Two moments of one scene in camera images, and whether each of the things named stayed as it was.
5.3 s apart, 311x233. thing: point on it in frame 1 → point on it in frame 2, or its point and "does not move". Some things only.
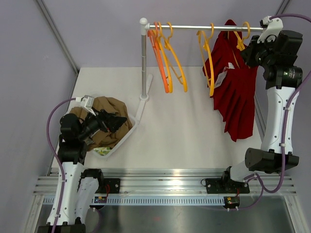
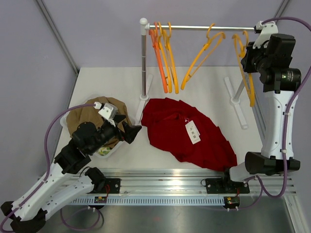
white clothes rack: [146, 79] does not move
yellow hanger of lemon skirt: [175, 59] → [167, 34]
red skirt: [232, 81] → [178, 128]
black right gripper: [248, 54] does not move
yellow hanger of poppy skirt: [164, 56] does not move
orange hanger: [152, 36] does not move
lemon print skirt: [102, 151] does not move
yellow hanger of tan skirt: [203, 43] → [211, 43]
